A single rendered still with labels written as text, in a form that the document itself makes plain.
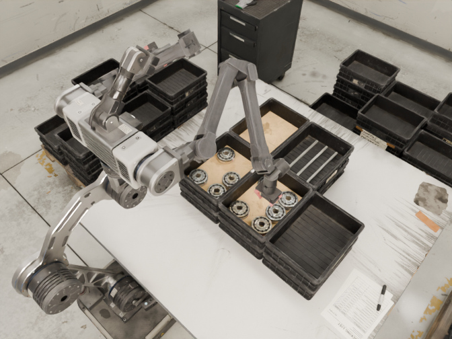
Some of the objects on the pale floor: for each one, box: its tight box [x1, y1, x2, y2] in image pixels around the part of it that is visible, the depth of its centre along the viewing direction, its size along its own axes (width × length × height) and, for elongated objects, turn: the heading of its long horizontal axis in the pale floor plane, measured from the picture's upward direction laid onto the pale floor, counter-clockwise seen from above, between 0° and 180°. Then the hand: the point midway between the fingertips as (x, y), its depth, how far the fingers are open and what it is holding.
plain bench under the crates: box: [79, 79, 452, 339], centre depth 247 cm, size 160×160×70 cm
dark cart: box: [217, 0, 303, 85], centre depth 359 cm, size 60×45×90 cm
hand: (266, 201), depth 177 cm, fingers open, 6 cm apart
